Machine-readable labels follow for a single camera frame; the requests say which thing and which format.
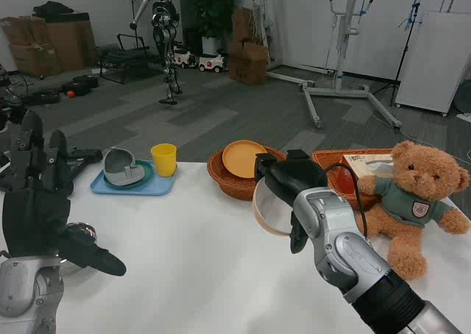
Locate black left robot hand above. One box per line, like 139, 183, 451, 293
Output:
0, 109, 128, 278

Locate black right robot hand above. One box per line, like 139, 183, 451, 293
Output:
253, 149, 329, 254

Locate orange white plastic bowl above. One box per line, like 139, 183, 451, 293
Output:
252, 177, 295, 238

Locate shiny steel bowl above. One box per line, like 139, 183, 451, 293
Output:
58, 221, 97, 276

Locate grey strainer bowl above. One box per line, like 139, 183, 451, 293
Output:
103, 146, 147, 186

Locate rectangular wicker basket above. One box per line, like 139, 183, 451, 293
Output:
311, 149, 397, 212

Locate orange plastic plate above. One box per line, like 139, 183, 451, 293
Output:
222, 140, 269, 179

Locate round wicker basket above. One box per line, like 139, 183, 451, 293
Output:
207, 145, 288, 202

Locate red white tissue box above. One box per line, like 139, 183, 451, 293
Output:
336, 153, 397, 195

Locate black tool beyond table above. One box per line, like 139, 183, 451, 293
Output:
68, 148, 103, 167

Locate white wheeled lift stand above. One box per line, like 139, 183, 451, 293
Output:
265, 0, 403, 132

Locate blue plastic tray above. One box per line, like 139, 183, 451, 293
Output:
90, 160, 177, 196

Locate flat black equipment case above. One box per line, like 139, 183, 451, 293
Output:
21, 89, 60, 106

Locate brown teddy bear green sweater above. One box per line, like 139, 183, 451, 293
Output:
356, 140, 471, 280

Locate green plastic plate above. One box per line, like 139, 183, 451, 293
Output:
104, 160, 155, 190

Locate stacked brown cardboard boxes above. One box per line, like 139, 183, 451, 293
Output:
227, 6, 269, 86

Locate yellow plastic cup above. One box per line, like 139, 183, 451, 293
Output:
150, 143, 178, 177

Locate white toy car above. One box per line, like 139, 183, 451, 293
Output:
173, 48, 199, 69
198, 52, 226, 74

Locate large brown cardboard boxes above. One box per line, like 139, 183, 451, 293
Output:
0, 12, 97, 78

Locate black tripod stand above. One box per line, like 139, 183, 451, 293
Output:
371, 1, 424, 107

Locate white rolling cabinet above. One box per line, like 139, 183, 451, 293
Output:
393, 11, 471, 118

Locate potted green plant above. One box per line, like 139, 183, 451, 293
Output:
178, 0, 236, 55

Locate hanging humanoid robot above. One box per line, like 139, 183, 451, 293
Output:
128, 0, 184, 106

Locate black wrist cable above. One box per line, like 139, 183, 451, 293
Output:
322, 164, 369, 238

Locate black metal bench frame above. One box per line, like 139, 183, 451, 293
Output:
97, 34, 163, 85

